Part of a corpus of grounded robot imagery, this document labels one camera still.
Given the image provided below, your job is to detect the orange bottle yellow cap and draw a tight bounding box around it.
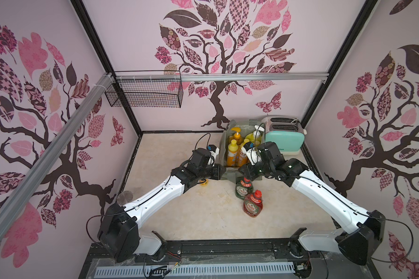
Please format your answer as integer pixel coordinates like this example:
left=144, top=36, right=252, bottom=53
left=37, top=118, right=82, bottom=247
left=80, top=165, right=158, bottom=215
left=236, top=139, right=250, bottom=167
left=199, top=179, right=208, bottom=186
left=226, top=139, right=239, bottom=167

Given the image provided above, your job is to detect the grey-green shopping bag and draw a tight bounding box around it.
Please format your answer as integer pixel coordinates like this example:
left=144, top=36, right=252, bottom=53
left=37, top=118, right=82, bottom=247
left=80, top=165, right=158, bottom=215
left=216, top=119, right=265, bottom=183

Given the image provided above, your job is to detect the orange pump soap bottle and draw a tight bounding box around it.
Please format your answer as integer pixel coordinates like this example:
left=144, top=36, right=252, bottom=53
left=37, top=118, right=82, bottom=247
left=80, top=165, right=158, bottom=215
left=229, top=127, right=243, bottom=145

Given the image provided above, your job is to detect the large yellow dish soap bottle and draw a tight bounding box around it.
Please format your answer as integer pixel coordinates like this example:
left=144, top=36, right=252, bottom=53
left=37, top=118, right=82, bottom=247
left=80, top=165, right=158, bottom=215
left=245, top=125, right=265, bottom=146

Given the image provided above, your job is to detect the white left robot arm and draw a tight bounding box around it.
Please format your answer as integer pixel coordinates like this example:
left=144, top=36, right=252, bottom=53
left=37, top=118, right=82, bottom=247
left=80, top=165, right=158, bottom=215
left=98, top=164, right=226, bottom=263

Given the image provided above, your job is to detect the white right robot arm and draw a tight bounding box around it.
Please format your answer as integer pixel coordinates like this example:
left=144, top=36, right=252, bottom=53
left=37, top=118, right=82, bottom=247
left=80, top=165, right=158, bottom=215
left=239, top=158, right=385, bottom=266

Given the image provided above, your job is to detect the dark green bottle red cap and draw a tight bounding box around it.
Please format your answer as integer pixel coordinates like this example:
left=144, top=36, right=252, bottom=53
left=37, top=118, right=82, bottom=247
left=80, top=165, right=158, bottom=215
left=235, top=177, right=254, bottom=200

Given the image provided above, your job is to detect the mint green toaster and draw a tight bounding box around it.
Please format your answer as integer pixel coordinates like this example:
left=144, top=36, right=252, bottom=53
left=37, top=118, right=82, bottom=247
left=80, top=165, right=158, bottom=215
left=262, top=116, right=307, bottom=155

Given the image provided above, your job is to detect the clear glass jar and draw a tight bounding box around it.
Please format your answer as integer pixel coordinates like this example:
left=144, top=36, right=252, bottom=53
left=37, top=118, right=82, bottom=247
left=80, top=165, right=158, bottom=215
left=116, top=191, right=133, bottom=206

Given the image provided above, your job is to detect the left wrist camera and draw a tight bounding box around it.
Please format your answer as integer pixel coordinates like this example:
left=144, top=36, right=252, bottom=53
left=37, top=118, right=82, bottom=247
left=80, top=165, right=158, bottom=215
left=190, top=144, right=220, bottom=167

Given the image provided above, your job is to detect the black wire basket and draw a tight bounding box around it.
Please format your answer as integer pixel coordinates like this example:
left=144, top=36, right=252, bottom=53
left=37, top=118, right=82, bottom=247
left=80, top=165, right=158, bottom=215
left=105, top=70, right=184, bottom=108

